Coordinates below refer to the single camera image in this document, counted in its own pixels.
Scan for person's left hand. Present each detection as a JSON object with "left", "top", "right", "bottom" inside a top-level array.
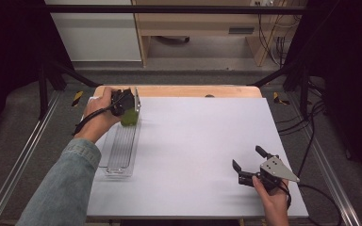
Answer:
[{"left": 73, "top": 86, "right": 124, "bottom": 144}]

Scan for yellow black tape marker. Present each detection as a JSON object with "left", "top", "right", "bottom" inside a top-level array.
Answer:
[
  {"left": 272, "top": 91, "right": 290, "bottom": 105},
  {"left": 71, "top": 90, "right": 85, "bottom": 107}
]

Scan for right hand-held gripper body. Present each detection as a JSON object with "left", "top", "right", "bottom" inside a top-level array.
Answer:
[{"left": 238, "top": 154, "right": 301, "bottom": 192}]

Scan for green phone case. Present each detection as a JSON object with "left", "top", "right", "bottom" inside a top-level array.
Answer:
[{"left": 120, "top": 107, "right": 140, "bottom": 128}]

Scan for person's right hand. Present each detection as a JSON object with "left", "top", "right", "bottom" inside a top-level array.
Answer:
[{"left": 251, "top": 175, "right": 292, "bottom": 218}]

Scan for black horizontal frame bar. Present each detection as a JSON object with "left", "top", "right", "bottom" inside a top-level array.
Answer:
[{"left": 43, "top": 4, "right": 310, "bottom": 15}]

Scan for black floor cables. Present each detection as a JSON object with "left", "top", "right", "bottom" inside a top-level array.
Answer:
[{"left": 275, "top": 79, "right": 328, "bottom": 169}]

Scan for white power strip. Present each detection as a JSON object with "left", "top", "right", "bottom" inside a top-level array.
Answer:
[{"left": 250, "top": 0, "right": 275, "bottom": 8}]

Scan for black curtain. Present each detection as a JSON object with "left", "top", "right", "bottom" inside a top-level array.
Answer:
[
  {"left": 0, "top": 0, "right": 74, "bottom": 150},
  {"left": 283, "top": 0, "right": 362, "bottom": 191}
]

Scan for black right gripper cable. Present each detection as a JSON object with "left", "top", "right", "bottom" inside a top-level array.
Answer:
[{"left": 281, "top": 180, "right": 344, "bottom": 226}]

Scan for bundle of hanging cables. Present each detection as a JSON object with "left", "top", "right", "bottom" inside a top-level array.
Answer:
[{"left": 256, "top": 0, "right": 298, "bottom": 68}]

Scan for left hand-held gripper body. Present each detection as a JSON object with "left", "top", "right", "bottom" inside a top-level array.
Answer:
[{"left": 109, "top": 87, "right": 142, "bottom": 118}]

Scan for white cabinet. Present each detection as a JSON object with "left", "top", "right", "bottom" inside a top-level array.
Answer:
[{"left": 44, "top": 0, "right": 142, "bottom": 62}]

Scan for white table mat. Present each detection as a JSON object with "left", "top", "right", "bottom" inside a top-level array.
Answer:
[{"left": 80, "top": 96, "right": 309, "bottom": 219}]

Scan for light wooden desk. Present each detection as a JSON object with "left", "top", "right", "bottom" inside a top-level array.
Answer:
[{"left": 131, "top": 0, "right": 307, "bottom": 68}]

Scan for wooden table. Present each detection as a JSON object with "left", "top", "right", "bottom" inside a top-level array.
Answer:
[{"left": 93, "top": 84, "right": 263, "bottom": 99}]

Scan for clear plastic tray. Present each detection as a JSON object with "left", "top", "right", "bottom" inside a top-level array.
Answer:
[{"left": 97, "top": 107, "right": 143, "bottom": 179}]

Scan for aluminium floor rail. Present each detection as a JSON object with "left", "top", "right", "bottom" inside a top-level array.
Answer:
[
  {"left": 286, "top": 91, "right": 362, "bottom": 226},
  {"left": 0, "top": 89, "right": 63, "bottom": 226}
]

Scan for black frame strut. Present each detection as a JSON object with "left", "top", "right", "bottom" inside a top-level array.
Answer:
[
  {"left": 38, "top": 58, "right": 104, "bottom": 121},
  {"left": 247, "top": 60, "right": 311, "bottom": 120}
]

